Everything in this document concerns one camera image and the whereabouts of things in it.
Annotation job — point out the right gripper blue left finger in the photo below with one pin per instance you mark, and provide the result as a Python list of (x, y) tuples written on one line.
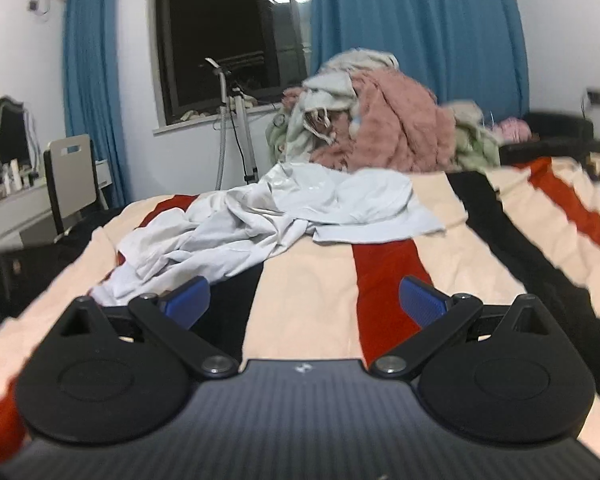
[(169, 318)]

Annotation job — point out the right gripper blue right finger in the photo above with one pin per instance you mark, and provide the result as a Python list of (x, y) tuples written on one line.
[(443, 320)]

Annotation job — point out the white t-shirt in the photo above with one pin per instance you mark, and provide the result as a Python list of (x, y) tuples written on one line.
[(224, 233)]

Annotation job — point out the striped red black cream blanket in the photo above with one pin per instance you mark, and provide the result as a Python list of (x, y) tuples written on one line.
[(508, 231)]

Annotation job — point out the light green blanket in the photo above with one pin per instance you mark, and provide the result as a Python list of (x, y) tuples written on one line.
[(475, 148)]

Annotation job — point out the white dressing table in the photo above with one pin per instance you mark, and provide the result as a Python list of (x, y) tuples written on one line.
[(26, 218)]

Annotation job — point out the grey black chair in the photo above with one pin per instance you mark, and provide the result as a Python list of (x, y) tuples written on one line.
[(72, 185)]

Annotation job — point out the pink fluffy blanket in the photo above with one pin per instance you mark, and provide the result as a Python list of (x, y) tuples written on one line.
[(399, 126)]

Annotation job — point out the small pink garment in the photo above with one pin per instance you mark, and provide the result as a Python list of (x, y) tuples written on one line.
[(512, 131)]

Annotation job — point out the black sofa chair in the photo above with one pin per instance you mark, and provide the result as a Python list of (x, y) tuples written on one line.
[(553, 135)]

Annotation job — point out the silver tripod stand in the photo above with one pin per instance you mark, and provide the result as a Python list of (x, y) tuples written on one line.
[(234, 119)]

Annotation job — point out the black framed mirror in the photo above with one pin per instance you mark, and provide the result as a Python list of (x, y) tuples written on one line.
[(17, 139)]

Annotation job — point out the beige grey garment on pile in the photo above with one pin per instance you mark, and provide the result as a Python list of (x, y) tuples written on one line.
[(318, 112)]

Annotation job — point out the blue curtain left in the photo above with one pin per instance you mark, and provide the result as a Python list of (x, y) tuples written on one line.
[(91, 86)]

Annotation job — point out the blue curtain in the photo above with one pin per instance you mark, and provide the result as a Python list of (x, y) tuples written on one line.
[(91, 86), (459, 49)]

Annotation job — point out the blue curtain right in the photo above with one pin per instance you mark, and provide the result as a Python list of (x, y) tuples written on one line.
[(459, 49)]

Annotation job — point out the dark window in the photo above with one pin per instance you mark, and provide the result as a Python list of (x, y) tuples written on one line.
[(265, 46)]

